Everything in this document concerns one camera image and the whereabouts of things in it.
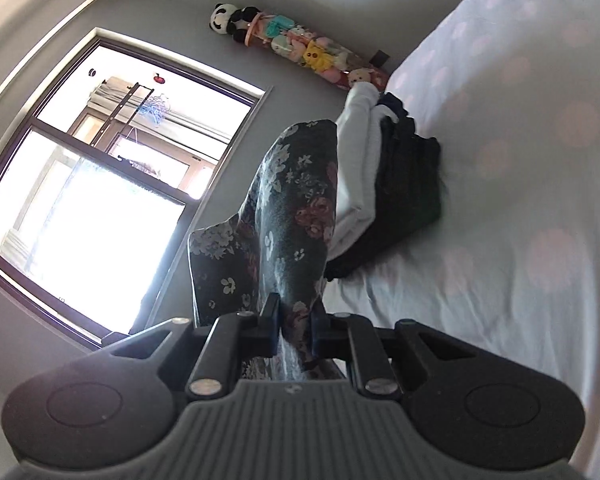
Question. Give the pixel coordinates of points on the dark floral pants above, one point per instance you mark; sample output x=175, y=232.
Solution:
x=290, y=200

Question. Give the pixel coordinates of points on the clear tube of plush toys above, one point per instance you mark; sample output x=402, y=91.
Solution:
x=310, y=52

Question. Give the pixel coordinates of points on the white folded garment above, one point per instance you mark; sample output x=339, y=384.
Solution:
x=357, y=170

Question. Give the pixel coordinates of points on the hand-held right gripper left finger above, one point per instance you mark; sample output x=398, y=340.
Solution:
x=270, y=330

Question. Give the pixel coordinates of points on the black folded garment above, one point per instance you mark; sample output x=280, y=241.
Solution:
x=405, y=185

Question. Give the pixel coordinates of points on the outdoor drying rack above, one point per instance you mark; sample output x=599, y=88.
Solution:
x=125, y=102

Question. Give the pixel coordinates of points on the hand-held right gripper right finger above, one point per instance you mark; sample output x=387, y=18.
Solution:
x=320, y=332

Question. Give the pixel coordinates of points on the panda plush toy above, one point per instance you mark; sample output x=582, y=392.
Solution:
x=225, y=17

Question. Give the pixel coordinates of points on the black wall socket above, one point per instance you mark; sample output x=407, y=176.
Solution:
x=380, y=58

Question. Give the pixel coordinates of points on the bed with polka dot sheet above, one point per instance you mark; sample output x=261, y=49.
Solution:
x=505, y=210

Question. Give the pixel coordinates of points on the dark framed window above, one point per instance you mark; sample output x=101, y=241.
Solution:
x=80, y=210

